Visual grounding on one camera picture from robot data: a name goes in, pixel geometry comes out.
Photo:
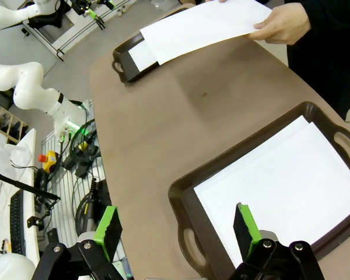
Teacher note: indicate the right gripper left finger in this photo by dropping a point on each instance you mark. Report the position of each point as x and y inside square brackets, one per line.
[111, 231]

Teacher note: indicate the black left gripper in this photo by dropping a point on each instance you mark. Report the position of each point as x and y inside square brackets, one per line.
[81, 6]

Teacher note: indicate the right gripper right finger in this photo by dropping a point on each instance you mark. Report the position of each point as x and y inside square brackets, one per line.
[245, 229]

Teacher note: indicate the white A4 paper stack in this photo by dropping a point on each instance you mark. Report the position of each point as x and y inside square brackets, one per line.
[198, 29]

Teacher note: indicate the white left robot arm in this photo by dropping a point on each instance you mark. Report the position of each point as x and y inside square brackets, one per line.
[29, 90]

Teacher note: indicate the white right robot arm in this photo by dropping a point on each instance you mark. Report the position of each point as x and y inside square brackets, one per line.
[8, 268]

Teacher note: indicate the person's left forearm black sleeve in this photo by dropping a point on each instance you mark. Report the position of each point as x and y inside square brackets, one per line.
[335, 17]

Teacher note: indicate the person's left hand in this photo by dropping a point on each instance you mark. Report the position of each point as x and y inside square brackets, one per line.
[283, 26]

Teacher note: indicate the black electronics box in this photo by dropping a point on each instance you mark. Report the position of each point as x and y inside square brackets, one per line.
[102, 191]

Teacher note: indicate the brown plastic serving tray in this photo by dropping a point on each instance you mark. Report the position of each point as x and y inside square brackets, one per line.
[189, 210]
[125, 70]

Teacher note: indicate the black power adapter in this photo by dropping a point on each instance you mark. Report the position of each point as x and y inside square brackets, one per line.
[82, 171]

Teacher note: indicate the yellow emergency stop box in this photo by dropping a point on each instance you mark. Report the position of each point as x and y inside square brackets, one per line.
[51, 160]

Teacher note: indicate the black computer keyboard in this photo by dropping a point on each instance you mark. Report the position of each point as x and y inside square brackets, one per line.
[17, 221]

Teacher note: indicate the white computer desk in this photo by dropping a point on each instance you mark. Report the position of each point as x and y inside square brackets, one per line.
[29, 151]

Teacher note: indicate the wooden slatted rack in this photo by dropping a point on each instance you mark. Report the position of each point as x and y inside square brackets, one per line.
[6, 116]

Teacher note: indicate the person's torso in black sweater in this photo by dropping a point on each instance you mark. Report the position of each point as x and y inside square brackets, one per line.
[323, 73]

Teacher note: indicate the black clamp bracket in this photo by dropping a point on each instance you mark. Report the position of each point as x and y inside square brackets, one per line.
[32, 221]

